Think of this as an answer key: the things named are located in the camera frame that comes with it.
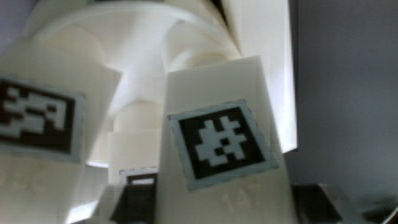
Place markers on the white U-shaped fence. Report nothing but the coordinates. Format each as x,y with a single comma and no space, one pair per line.
259,20

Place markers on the white stool leg with tag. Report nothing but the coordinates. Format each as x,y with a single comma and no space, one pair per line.
134,142

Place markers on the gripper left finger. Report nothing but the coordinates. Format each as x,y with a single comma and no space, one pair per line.
127,202

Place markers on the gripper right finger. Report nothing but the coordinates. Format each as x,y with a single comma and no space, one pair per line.
325,206

